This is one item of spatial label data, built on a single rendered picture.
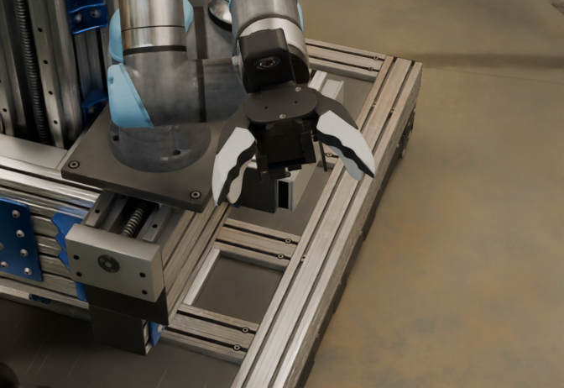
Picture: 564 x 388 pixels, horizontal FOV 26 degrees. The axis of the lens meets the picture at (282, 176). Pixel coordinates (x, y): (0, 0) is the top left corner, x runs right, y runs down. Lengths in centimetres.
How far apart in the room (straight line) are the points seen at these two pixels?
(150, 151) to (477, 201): 132
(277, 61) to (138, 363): 122
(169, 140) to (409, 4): 187
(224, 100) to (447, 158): 168
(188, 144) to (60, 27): 27
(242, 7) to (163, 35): 11
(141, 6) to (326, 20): 207
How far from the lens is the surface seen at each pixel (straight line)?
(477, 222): 288
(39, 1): 183
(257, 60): 117
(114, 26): 169
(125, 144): 177
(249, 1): 135
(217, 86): 140
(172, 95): 140
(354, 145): 116
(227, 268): 246
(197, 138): 177
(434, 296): 271
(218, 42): 167
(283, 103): 121
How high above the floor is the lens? 202
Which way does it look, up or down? 43 degrees down
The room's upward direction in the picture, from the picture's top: straight up
